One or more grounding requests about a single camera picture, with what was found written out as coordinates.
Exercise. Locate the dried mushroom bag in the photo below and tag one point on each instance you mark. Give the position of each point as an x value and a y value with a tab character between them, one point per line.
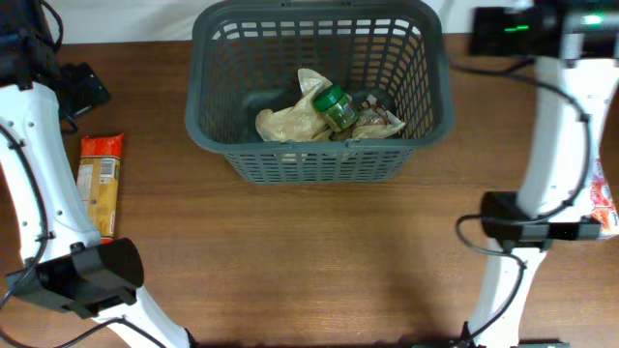
375	121

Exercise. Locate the beige plastic bag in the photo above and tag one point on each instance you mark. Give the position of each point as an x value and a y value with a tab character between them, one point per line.
300	122

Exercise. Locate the orange spaghetti packet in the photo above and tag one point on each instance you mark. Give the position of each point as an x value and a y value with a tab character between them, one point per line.
98	180

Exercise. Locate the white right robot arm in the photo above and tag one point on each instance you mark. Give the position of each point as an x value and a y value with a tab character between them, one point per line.
573	46

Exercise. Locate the green lidded jar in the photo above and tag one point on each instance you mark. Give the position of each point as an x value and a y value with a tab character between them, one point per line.
335	108

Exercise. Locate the tissue multipack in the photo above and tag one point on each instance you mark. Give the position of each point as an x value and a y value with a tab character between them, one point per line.
604	209

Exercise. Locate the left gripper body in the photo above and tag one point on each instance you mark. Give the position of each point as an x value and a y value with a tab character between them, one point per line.
80	92

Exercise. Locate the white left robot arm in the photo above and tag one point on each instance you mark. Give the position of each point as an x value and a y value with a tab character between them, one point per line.
68	266

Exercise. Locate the grey plastic basket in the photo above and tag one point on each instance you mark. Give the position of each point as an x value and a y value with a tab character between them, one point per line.
245	59

